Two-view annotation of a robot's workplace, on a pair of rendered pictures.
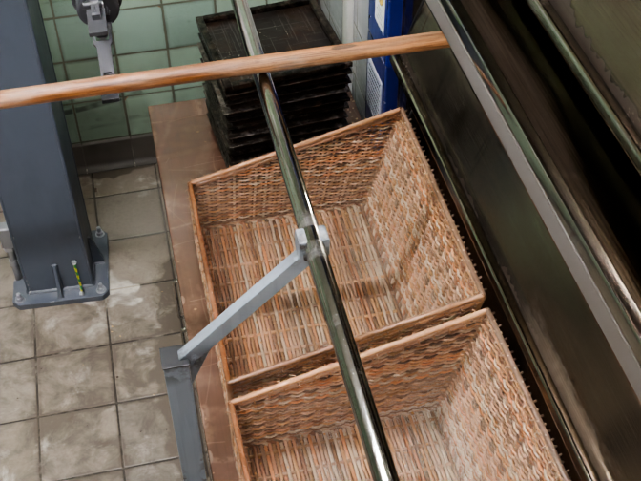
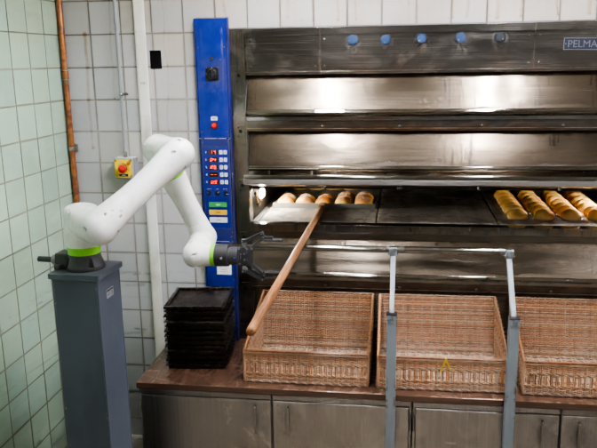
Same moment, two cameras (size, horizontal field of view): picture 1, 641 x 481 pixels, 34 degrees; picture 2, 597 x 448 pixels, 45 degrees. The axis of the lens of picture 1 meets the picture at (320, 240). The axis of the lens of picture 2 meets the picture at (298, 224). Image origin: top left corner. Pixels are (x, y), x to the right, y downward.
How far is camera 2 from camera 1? 2.96 m
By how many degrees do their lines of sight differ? 66
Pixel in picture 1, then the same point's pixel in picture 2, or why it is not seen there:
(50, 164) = (127, 433)
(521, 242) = (381, 260)
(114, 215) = not seen: outside the picture
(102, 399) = not seen: outside the picture
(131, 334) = not seen: outside the picture
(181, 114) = (154, 374)
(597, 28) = (406, 159)
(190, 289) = (281, 387)
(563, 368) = (429, 269)
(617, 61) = (420, 160)
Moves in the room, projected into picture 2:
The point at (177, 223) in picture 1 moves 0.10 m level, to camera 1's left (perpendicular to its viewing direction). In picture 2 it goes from (234, 384) to (224, 395)
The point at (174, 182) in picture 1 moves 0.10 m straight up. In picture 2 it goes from (204, 382) to (203, 361)
